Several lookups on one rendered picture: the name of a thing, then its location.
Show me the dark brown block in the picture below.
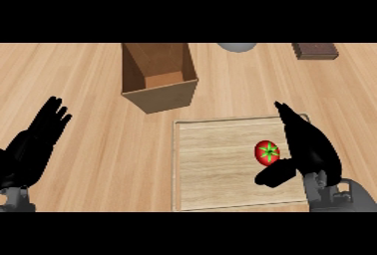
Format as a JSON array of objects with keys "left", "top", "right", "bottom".
[{"left": 289, "top": 43, "right": 340, "bottom": 61}]

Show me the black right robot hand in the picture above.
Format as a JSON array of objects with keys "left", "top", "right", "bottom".
[{"left": 252, "top": 101, "right": 343, "bottom": 189}]

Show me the pale wooden tray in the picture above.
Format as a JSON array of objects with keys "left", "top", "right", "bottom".
[{"left": 171, "top": 113, "right": 311, "bottom": 212}]

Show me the grey round object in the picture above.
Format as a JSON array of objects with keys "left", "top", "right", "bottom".
[{"left": 215, "top": 43, "right": 257, "bottom": 53}]

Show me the red tomato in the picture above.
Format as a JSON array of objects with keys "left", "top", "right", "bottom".
[{"left": 252, "top": 139, "right": 280, "bottom": 167}]

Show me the brown cardboard box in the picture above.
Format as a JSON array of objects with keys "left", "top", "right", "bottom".
[{"left": 121, "top": 43, "right": 199, "bottom": 115}]

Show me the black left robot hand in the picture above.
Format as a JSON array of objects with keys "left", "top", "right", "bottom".
[{"left": 0, "top": 96, "right": 73, "bottom": 190}]

